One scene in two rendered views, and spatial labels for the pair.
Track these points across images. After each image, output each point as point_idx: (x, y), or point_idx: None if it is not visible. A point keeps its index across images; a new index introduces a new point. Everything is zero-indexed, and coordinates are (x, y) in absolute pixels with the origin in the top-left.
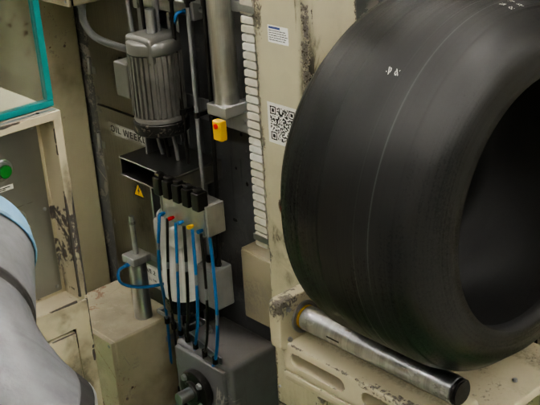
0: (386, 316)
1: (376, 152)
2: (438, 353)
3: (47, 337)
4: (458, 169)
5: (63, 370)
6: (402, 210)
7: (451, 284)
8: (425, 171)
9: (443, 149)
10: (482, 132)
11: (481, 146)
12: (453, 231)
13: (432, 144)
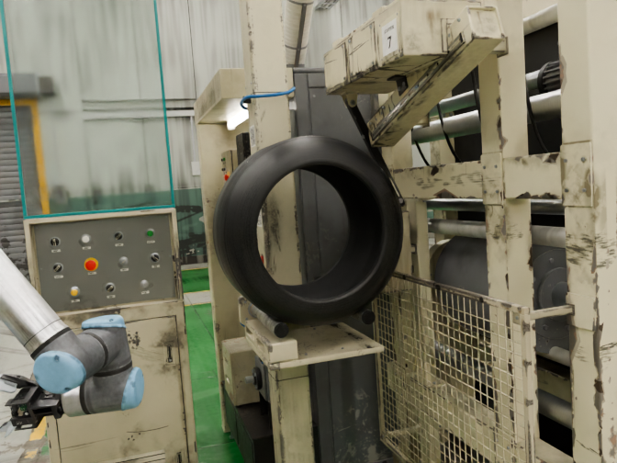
0: (230, 274)
1: (227, 193)
2: (259, 299)
3: (160, 314)
4: (253, 198)
5: None
6: (228, 216)
7: (253, 257)
8: (238, 197)
9: (246, 188)
10: (269, 183)
11: (268, 189)
12: (252, 228)
13: (242, 186)
